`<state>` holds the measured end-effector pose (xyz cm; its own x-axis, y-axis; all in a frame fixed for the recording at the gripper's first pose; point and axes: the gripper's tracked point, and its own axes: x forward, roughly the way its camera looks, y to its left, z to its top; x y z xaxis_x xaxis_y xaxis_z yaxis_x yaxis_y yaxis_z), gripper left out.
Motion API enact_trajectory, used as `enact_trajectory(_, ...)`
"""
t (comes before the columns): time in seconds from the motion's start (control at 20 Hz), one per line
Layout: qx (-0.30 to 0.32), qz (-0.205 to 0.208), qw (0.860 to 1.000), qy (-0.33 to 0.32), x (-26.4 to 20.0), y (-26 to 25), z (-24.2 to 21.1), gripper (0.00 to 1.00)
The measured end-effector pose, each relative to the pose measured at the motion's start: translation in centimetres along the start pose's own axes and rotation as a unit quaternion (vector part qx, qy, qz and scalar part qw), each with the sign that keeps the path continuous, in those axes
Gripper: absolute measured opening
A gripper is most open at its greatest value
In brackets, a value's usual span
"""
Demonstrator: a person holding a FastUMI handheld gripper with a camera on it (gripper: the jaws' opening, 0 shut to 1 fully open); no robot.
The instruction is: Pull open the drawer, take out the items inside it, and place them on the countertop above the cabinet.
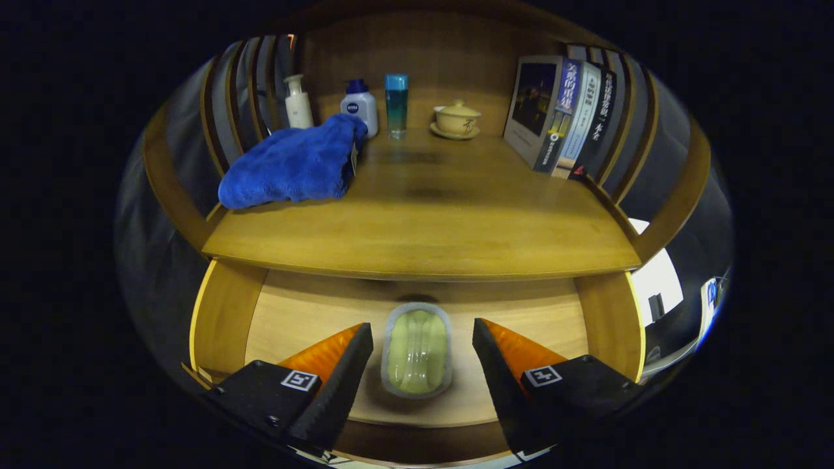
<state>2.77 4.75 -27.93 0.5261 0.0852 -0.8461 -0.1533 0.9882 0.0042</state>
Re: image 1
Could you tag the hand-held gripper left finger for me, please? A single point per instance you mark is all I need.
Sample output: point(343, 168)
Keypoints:
point(335, 391)

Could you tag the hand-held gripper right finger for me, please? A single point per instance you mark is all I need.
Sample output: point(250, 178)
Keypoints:
point(508, 391)

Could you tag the wooden drawer with black knob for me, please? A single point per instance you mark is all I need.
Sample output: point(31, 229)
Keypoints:
point(306, 319)

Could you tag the green scrub brush white pad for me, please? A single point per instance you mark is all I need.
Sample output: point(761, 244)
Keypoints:
point(417, 352)

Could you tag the wooden countertop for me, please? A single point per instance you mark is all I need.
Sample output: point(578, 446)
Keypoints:
point(456, 221)

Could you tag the white side cabinet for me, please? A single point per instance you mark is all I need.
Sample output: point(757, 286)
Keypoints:
point(658, 286)

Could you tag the blue towel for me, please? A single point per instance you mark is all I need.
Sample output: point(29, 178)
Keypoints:
point(293, 163)

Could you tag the beige lidded tea cup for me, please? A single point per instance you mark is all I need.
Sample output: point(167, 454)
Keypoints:
point(456, 120)

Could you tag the black spine book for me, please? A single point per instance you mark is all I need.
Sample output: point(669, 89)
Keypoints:
point(601, 124)

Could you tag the light blue spine book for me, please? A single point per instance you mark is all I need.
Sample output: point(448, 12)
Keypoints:
point(582, 117)

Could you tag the white lotion bottle blue cap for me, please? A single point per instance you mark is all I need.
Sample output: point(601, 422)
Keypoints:
point(360, 107)

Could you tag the cream pump bottle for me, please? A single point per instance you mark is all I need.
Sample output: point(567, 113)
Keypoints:
point(298, 107)

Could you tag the dark blue spine book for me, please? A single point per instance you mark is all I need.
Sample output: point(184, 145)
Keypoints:
point(534, 104)

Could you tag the teal bottle blue cap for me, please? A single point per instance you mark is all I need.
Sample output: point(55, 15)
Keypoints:
point(396, 107)

